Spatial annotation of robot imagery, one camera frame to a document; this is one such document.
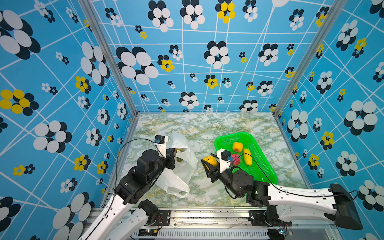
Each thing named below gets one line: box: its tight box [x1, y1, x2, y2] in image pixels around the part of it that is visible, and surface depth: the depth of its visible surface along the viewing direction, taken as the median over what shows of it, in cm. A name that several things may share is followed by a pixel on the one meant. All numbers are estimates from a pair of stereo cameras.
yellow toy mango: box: [243, 148, 253, 166], surface depth 91 cm
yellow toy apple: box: [232, 141, 243, 153], surface depth 97 cm
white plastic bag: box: [154, 131, 198, 199], surface depth 71 cm
